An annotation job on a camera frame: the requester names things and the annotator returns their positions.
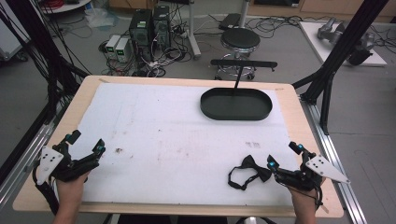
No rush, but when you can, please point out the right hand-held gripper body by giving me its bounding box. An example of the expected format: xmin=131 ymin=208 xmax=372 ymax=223
xmin=274 ymin=154 xmax=351 ymax=192

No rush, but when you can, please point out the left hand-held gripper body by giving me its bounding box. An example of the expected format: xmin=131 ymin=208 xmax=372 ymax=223
xmin=35 ymin=146 xmax=101 ymax=187

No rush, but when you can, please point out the black bow tie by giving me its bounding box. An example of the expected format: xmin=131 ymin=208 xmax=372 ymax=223
xmin=227 ymin=154 xmax=273 ymax=191

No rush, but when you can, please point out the person's right hand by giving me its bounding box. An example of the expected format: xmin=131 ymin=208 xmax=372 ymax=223
xmin=287 ymin=176 xmax=327 ymax=205

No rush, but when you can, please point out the person's left hand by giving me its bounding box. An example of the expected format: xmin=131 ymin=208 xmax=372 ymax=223
xmin=55 ymin=171 xmax=92 ymax=205

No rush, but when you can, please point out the black stand with oval tray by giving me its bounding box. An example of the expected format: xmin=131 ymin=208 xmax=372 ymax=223
xmin=200 ymin=58 xmax=278 ymax=122

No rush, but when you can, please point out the white foam mat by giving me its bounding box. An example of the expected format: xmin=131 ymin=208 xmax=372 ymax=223
xmin=75 ymin=81 xmax=301 ymax=208

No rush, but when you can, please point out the white power supply unit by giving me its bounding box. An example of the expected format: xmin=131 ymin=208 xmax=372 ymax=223
xmin=105 ymin=34 xmax=122 ymax=59
xmin=115 ymin=36 xmax=133 ymax=63

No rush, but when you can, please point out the person's dark clothing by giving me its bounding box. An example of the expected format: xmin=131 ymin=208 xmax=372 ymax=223
xmin=117 ymin=214 xmax=229 ymax=224

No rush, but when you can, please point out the white floor board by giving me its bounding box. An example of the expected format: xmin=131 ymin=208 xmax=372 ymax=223
xmin=298 ymin=21 xmax=389 ymax=67

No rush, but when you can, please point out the white cabinet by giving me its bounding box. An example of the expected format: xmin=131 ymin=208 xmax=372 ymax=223
xmin=0 ymin=13 xmax=31 ymax=63

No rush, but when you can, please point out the large black computer tower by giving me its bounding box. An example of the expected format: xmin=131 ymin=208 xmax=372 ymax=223
xmin=128 ymin=8 xmax=154 ymax=63

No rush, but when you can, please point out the clear plastic bag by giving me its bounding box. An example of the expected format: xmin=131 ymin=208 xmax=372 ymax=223
xmin=84 ymin=7 xmax=117 ymax=30

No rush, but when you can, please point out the black round stool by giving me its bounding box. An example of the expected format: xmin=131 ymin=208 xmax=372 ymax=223
xmin=214 ymin=27 xmax=262 ymax=81

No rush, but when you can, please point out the white round table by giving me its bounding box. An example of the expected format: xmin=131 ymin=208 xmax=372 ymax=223
xmin=39 ymin=0 xmax=93 ymax=15

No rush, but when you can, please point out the slim black computer tower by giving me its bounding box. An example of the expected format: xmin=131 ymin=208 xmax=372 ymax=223
xmin=151 ymin=5 xmax=172 ymax=51

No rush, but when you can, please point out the black flat box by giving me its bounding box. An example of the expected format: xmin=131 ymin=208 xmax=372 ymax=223
xmin=218 ymin=12 xmax=243 ymax=32

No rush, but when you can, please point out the aluminium rail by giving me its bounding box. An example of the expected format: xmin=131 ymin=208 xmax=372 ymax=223
xmin=0 ymin=102 xmax=64 ymax=206
xmin=299 ymin=92 xmax=369 ymax=224

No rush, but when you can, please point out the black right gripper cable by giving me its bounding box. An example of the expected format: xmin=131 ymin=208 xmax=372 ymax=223
xmin=313 ymin=181 xmax=325 ymax=211

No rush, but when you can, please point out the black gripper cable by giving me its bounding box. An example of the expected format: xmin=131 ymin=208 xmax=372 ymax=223
xmin=313 ymin=181 xmax=325 ymax=211
xmin=32 ymin=164 xmax=61 ymax=217

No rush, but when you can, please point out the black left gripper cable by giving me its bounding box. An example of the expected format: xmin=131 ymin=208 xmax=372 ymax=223
xmin=32 ymin=164 xmax=61 ymax=217

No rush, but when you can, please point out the black metal frame stand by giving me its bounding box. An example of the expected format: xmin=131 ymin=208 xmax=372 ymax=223
xmin=291 ymin=0 xmax=390 ymax=136
xmin=0 ymin=0 xmax=92 ymax=125

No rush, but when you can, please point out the tangle of floor cables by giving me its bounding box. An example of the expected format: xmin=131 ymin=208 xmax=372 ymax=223
xmin=98 ymin=18 xmax=195 ymax=78

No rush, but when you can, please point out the grey metal post foot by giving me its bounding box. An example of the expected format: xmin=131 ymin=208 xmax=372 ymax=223
xmin=186 ymin=0 xmax=203 ymax=61

